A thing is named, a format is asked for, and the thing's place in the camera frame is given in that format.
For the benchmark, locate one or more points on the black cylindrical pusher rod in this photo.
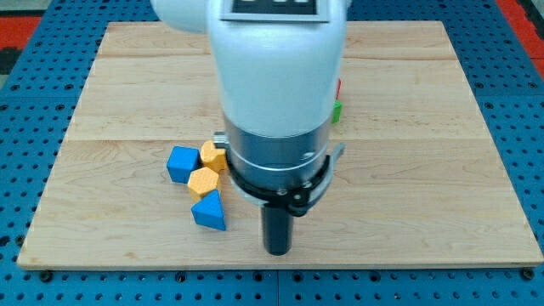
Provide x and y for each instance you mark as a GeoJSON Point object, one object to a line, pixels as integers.
{"type": "Point", "coordinates": [277, 230]}

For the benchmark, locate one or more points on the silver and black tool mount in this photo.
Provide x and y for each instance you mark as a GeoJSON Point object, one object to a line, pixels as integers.
{"type": "Point", "coordinates": [291, 173]}

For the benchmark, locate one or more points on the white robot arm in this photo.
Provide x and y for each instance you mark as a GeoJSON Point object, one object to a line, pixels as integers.
{"type": "Point", "coordinates": [278, 64]}

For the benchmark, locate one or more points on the red star block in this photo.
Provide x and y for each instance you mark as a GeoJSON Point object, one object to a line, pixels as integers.
{"type": "Point", "coordinates": [338, 88]}

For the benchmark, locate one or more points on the blue triangle block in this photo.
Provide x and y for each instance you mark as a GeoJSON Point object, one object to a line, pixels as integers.
{"type": "Point", "coordinates": [209, 211]}

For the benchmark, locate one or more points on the yellow hexagon block upper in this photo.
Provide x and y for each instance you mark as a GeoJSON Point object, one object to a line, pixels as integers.
{"type": "Point", "coordinates": [212, 157]}

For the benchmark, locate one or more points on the yellow hexagon block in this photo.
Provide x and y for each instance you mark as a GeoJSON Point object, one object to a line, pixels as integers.
{"type": "Point", "coordinates": [212, 157]}
{"type": "Point", "coordinates": [202, 182]}

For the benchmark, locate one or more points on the green block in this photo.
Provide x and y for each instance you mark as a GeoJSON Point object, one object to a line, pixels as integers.
{"type": "Point", "coordinates": [337, 111]}

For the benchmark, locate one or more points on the yellow hexagon block lower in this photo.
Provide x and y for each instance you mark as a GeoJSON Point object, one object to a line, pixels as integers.
{"type": "Point", "coordinates": [202, 182]}

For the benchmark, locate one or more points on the blue cube block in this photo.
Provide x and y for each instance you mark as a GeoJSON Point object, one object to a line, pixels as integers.
{"type": "Point", "coordinates": [181, 163]}

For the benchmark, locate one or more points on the wooden board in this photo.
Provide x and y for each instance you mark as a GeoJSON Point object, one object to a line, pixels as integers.
{"type": "Point", "coordinates": [420, 184]}

